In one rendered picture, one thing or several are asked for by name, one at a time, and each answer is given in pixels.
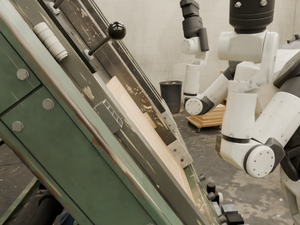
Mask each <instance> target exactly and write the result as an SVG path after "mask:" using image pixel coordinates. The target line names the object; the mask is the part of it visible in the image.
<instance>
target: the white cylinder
mask: <svg viewBox="0 0 300 225"><path fill-rule="evenodd" d="M33 31H34V33H35V34H36V35H37V36H38V38H39V39H40V40H41V42H42V43H43V44H44V46H45V47H46V48H47V49H48V51H49V52H50V53H51V55H52V56H53V57H54V58H55V59H56V60H57V61H59V62H60V61H62V60H63V59H65V58H66V57H67V56H68V55H67V54H68V53H67V52H66V49H65V48H64V47H63V46H62V44H61V43H60V42H59V40H58V39H57V38H56V36H55V35H54V34H53V32H52V31H51V30H50V29H49V27H48V26H47V24H46V23H45V22H41V23H39V24H37V25H36V26H35V27H34V28H33Z"/></svg>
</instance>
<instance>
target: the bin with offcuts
mask: <svg viewBox="0 0 300 225"><path fill-rule="evenodd" d="M182 83H183V82H182V81H177V80H174V81H163V82H159V84H160V92H161V97H162V98H163V99H164V100H165V102H166V104H167V106H168V108H169V110H170V112H171V113H178V112H180V109H181V93H182Z"/></svg>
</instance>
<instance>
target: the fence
mask: <svg viewBox="0 0 300 225"><path fill-rule="evenodd" d="M13 1H14V2H15V3H16V5H17V6H18V7H19V9H20V10H21V11H22V12H23V14H24V15H25V16H26V17H27V19H28V20H29V21H30V23H31V24H32V25H33V27H35V26H36V25H37V24H39V23H41V22H45V23H46V24H47V26H48V27H49V29H50V30H51V31H52V32H53V34H54V35H55V36H56V38H57V39H58V40H59V42H60V43H61V44H62V46H63V47H64V48H65V49H66V52H67V53H68V54H67V55H68V56H67V57H66V58H65V59H63V60H62V61H61V63H62V64H63V65H64V67H65V68H66V69H67V70H68V72H69V73H70V74H71V76H72V77H73V78H74V80H75V81H76V82H77V84H78V85H79V86H80V87H81V88H82V90H83V91H84V92H85V94H86V95H87V96H88V98H89V99H90V100H91V102H92V103H93V104H94V105H95V106H96V105H97V104H99V103H100V102H101V101H103V100H104V99H106V100H107V102H108V103H109V104H110V106H111V107H112V108H113V110H114V111H115V112H116V114H117V115H118V116H119V118H120V119H121V120H122V122H123V124H122V128H121V129H120V130H118V131H117V132H116V134H117V135H118V136H119V138H120V139H121V140H122V141H123V143H124V144H125V145H126V147H127V148H128V149H129V150H130V152H131V153H132V154H133V156H134V157H135V158H136V159H137V161H138V162H139V163H140V165H141V166H142V167H143V169H144V170H145V171H146V172H147V174H148V175H149V176H150V178H151V179H152V180H153V181H154V183H155V184H156V185H157V187H158V188H159V189H160V191H161V192H162V193H163V194H164V196H165V197H166V198H167V199H168V201H169V202H170V203H171V205H172V206H173V207H174V209H175V210H176V211H177V213H178V214H179V215H180V216H181V217H182V219H183V220H184V221H185V223H186V224H187V225H210V224H209V223H208V221H207V220H206V219H205V217H204V216H203V215H202V213H201V212H200V211H199V209H198V208H197V207H196V205H195V204H194V203H193V201H192V200H191V199H190V197H189V196H188V195H187V193H186V192H185V191H184V189H183V188H182V187H181V185H180V184H179V182H178V181H177V180H176V178H175V177H174V176H173V175H172V173H171V172H170V171H169V169H168V168H167V166H166V165H165V164H164V162H163V161H162V160H161V158H160V157H159V156H158V154H157V153H156V152H155V150H154V149H153V148H152V146H151V145H150V144H149V142H148V141H147V140H146V138H145V137H144V136H143V134H142V133H141V132H140V130H139V129H138V128H137V126H136V125H135V124H134V122H133V121H132V120H131V118H130V117H129V116H128V114H127V113H126V111H125V110H124V109H123V108H122V106H121V105H120V104H119V102H118V101H117V100H116V98H115V97H114V95H113V94H112V93H111V92H110V90H109V89H108V87H107V86H106V85H105V83H104V82H103V81H102V79H101V78H100V77H99V76H98V74H97V73H94V74H92V73H91V72H90V70H89V69H88V67H87V66H86V65H85V63H84V62H83V61H82V59H81V58H80V57H79V56H78V54H77V53H76V51H75V50H74V49H73V47H72V46H71V45H70V43H69V42H68V41H67V39H66V38H65V37H64V35H63V34H62V33H61V31H60V30H59V29H58V27H57V26H56V25H55V23H54V22H53V21H52V20H51V18H50V17H49V15H48V14H47V13H46V12H45V10H44V9H43V7H42V6H41V5H40V4H39V2H38V1H37V0H13Z"/></svg>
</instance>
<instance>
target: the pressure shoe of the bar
mask: <svg viewBox="0 0 300 225"><path fill-rule="evenodd" d="M143 114H144V116H145V117H146V119H147V120H148V121H149V123H150V124H151V125H152V127H153V128H154V129H155V128H156V127H157V126H156V124H155V123H154V122H153V120H152V119H151V117H150V116H149V115H148V113H147V112H146V111H145V112H144V113H143Z"/></svg>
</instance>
